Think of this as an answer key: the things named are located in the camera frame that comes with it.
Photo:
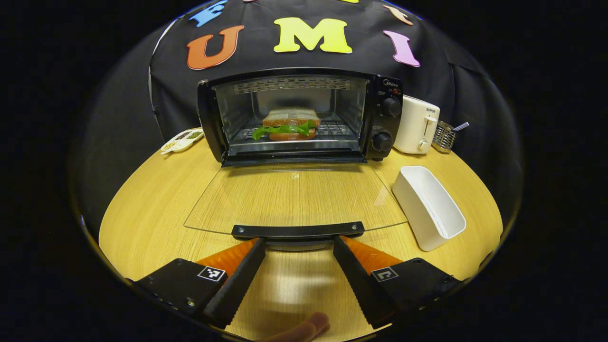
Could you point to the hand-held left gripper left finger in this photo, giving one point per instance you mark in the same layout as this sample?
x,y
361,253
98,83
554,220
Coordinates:
x,y
237,289

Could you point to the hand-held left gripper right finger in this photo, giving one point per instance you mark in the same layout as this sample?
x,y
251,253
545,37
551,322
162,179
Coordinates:
x,y
361,289

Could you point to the black electric oven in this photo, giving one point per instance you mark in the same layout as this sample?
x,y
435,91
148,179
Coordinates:
x,y
384,123

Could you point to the lettuce sandwich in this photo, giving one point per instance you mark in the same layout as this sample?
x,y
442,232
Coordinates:
x,y
289,118

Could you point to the white plastic container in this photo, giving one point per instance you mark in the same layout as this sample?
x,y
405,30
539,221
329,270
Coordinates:
x,y
418,209

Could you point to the white divided spice dish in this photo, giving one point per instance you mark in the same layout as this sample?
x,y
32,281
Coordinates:
x,y
183,140

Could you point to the white toaster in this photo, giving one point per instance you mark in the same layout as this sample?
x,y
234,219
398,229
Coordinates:
x,y
413,123

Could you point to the metal spoon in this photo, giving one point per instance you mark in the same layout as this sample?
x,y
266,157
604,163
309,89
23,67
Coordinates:
x,y
460,126

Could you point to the black backdrop cloth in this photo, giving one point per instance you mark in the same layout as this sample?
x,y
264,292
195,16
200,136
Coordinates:
x,y
256,59

